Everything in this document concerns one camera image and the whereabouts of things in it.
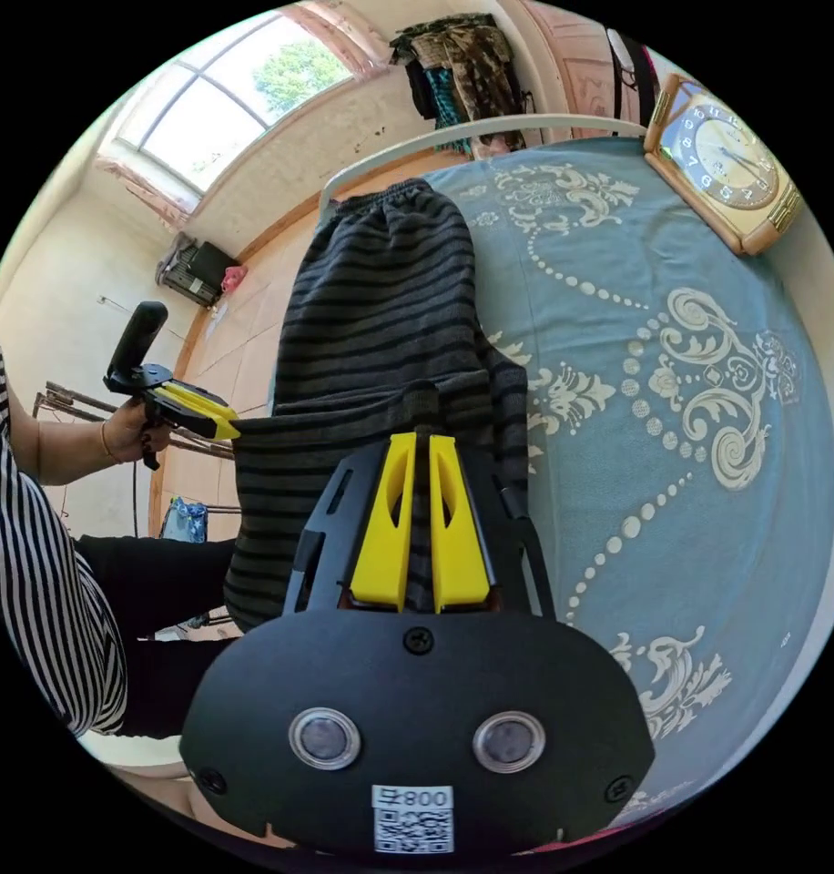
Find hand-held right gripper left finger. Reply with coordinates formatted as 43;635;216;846
351;432;416;614

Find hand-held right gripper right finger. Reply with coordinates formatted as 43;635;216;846
428;433;494;615

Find grey black striped pants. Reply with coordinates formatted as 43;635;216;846
224;176;533;634

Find person's left forearm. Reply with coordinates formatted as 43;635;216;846
33;419;112;487

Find person's left hand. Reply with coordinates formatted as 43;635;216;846
102;399;160;466

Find metal drying rack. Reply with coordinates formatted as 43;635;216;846
33;379;235;460

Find blue patterned cloth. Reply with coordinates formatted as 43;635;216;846
159;496;210;547

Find black crate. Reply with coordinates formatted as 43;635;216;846
156;231;239;308

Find bed with blue patterned quilt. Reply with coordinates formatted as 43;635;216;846
318;112;834;820

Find person's body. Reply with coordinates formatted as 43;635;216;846
0;338;245;746

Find arched window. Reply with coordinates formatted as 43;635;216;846
94;9;358;198

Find camouflage and teal clothes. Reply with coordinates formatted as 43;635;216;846
389;13;529;162

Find golden clock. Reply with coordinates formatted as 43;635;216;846
643;73;805;258

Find pink wooden door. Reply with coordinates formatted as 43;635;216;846
519;2;655;132

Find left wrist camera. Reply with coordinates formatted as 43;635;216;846
108;301;169;377

